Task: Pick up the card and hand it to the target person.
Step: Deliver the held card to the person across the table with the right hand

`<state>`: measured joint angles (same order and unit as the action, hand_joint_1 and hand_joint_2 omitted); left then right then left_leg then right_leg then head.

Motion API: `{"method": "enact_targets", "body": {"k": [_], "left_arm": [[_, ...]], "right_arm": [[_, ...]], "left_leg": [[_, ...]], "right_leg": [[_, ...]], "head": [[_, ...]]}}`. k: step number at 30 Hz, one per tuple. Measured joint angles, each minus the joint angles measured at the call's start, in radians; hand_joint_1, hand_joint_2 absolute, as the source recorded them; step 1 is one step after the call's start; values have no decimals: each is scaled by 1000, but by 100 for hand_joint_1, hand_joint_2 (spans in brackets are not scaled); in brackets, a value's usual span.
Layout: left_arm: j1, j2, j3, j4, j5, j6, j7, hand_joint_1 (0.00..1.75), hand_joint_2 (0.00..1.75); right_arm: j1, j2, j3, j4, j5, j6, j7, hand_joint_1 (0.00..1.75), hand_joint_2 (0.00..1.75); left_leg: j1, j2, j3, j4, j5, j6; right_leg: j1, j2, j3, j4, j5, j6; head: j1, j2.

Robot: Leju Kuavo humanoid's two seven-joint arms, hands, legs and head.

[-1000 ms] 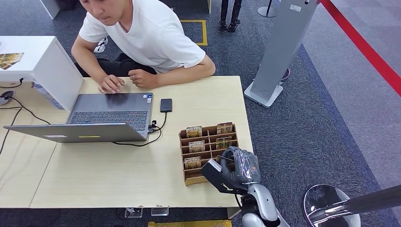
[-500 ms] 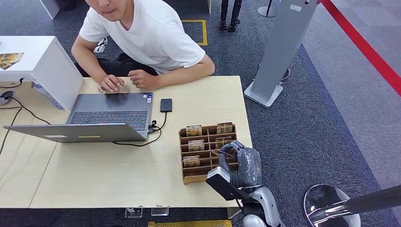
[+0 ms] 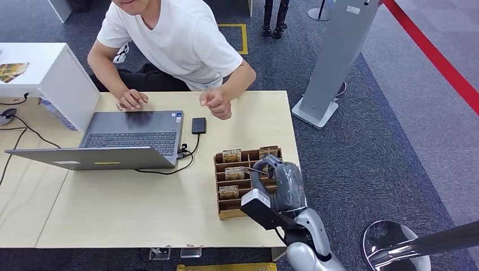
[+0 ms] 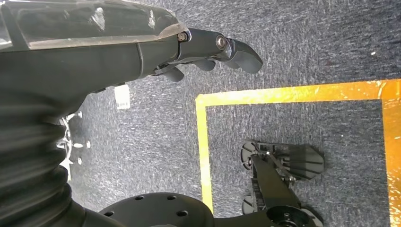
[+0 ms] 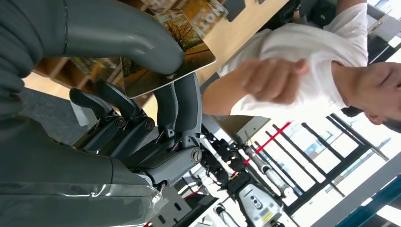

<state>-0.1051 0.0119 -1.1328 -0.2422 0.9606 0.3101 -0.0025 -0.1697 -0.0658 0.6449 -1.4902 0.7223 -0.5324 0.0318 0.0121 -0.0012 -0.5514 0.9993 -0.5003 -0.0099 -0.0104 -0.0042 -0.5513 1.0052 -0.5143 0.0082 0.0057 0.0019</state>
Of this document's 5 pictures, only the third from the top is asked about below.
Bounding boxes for yellow strip under desk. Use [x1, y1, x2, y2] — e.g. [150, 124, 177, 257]
[176, 262, 278, 271]

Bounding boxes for black puck cable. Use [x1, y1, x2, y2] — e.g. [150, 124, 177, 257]
[7, 115, 62, 150]

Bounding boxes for seated person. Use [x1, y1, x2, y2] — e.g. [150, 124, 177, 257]
[111, 42, 130, 65]

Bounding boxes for black external drive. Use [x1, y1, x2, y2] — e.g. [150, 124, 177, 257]
[191, 117, 207, 136]

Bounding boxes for wooden card holder rack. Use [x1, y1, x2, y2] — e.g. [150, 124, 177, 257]
[214, 146, 284, 221]

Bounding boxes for black cabinet cable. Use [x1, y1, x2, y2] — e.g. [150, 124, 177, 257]
[0, 93, 29, 107]

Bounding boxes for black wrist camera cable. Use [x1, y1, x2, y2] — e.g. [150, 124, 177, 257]
[273, 227, 289, 246]

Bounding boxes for grey round desk puck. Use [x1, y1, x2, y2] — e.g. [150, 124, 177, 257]
[0, 108, 18, 127]

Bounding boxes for printed card on cabinet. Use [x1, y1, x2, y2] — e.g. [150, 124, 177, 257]
[0, 62, 31, 84]

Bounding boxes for red barrier belt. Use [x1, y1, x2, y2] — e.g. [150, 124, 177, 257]
[381, 0, 479, 116]

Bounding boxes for black pair of legs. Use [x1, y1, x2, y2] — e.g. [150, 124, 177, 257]
[261, 0, 290, 40]

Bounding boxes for grey laptop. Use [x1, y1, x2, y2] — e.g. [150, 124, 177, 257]
[3, 110, 184, 172]

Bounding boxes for black drive cable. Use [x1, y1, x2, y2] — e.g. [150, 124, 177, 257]
[133, 133, 201, 176]

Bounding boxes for metal desk bracket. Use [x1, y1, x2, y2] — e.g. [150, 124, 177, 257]
[148, 246, 172, 261]
[180, 245, 203, 259]

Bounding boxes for grey kiosk stand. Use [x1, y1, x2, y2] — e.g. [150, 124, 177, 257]
[291, 0, 381, 130]

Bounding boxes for white box cabinet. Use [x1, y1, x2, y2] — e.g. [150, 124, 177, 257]
[0, 42, 101, 133]

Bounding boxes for white furniture panel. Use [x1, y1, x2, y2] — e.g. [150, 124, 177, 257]
[46, 0, 74, 24]

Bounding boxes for person's right hand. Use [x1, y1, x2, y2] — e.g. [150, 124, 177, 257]
[115, 88, 150, 112]

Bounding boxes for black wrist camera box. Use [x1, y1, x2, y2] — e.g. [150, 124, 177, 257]
[240, 188, 297, 231]

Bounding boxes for black desk cable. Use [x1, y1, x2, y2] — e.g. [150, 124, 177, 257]
[0, 128, 27, 186]

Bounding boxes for round stanchion base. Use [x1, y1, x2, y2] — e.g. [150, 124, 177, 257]
[307, 0, 334, 22]

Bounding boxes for hotel key card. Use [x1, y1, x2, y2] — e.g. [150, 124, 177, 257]
[259, 146, 280, 160]
[224, 166, 246, 181]
[218, 185, 240, 200]
[221, 148, 242, 163]
[242, 167, 270, 177]

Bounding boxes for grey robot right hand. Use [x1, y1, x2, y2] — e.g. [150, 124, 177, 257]
[249, 155, 309, 215]

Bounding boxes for person's left hand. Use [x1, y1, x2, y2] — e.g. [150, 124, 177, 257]
[199, 88, 233, 121]

